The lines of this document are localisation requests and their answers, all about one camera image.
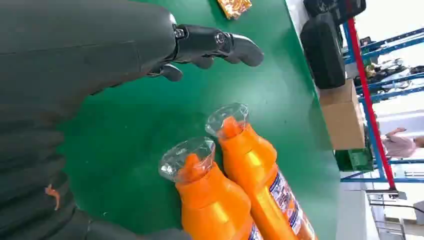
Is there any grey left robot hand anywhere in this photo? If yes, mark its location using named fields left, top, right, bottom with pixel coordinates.
left=0, top=0, right=265, bottom=240

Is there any green table mat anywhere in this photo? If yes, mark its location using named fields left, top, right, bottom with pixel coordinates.
left=56, top=0, right=342, bottom=240

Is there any orange drink bottle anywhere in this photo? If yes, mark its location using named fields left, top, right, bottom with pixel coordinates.
left=158, top=136, right=264, bottom=240
left=204, top=102, right=319, bottom=240

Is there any black hard case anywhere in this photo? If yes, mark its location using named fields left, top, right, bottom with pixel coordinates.
left=299, top=13, right=347, bottom=90

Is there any brown cardboard box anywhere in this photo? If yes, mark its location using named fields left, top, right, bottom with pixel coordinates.
left=318, top=79, right=366, bottom=152

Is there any green plastic crate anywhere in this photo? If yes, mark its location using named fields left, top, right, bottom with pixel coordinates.
left=334, top=147, right=375, bottom=172

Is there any blue shelf rack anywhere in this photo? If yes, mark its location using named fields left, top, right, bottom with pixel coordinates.
left=339, top=19, right=424, bottom=185

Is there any person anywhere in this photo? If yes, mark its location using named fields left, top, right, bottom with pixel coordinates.
left=380, top=127, right=424, bottom=159

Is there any red post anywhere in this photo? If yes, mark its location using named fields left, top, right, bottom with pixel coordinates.
left=344, top=0, right=397, bottom=191

